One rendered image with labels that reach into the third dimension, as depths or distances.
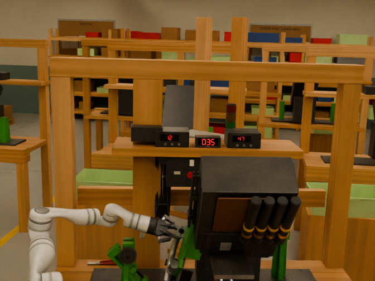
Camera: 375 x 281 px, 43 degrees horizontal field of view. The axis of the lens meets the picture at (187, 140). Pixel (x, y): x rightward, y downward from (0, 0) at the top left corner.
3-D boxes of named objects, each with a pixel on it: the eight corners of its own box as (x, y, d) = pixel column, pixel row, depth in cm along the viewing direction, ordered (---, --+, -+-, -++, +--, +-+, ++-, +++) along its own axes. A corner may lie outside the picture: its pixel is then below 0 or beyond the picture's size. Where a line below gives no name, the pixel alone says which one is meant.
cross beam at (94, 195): (325, 207, 253) (326, 191, 251) (77, 204, 247) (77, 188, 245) (321, 204, 258) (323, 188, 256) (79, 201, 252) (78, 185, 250)
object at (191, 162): (201, 187, 227) (202, 156, 224) (166, 187, 226) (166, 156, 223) (200, 180, 239) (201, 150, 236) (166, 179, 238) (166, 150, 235)
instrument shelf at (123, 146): (303, 159, 225) (303, 150, 224) (111, 156, 221) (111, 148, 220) (289, 147, 250) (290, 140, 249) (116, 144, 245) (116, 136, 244)
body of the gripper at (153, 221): (145, 229, 208) (166, 235, 209) (150, 212, 212) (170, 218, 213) (143, 236, 214) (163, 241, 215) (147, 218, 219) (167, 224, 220)
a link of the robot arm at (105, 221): (113, 219, 218) (83, 221, 210) (117, 203, 215) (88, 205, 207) (118, 228, 213) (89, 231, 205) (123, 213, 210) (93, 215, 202)
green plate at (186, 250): (196, 272, 207) (210, 228, 203) (178, 267, 207) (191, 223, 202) (194, 260, 218) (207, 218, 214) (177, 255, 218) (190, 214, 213)
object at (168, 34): (278, 153, 887) (286, 30, 840) (119, 145, 921) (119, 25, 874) (276, 147, 939) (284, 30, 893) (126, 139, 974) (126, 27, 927)
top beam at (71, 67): (363, 83, 231) (365, 65, 229) (49, 76, 224) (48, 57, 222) (355, 82, 240) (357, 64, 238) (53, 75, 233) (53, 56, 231)
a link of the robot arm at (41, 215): (89, 201, 208) (86, 218, 211) (27, 204, 193) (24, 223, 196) (97, 211, 201) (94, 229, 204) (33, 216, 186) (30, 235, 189)
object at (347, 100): (342, 268, 251) (361, 83, 231) (56, 267, 244) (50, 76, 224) (336, 260, 260) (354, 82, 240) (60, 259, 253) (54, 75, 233)
